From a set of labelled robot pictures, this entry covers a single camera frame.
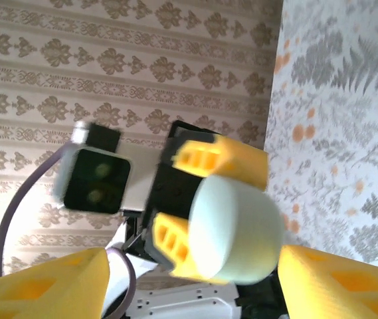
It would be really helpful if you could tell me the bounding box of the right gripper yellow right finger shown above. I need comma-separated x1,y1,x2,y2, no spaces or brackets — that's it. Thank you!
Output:
276,245,378,319

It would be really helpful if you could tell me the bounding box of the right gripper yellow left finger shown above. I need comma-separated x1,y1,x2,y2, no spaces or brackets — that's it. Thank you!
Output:
0,247,111,319

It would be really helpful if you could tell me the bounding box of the mint green earbud charging case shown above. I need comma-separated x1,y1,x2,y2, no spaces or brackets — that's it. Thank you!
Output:
187,175,286,286

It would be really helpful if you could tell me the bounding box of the floral patterned table cover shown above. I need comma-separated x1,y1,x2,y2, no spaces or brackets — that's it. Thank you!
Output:
262,0,378,274

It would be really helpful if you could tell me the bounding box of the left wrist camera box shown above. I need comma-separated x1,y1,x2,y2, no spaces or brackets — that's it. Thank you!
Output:
54,120,159,216

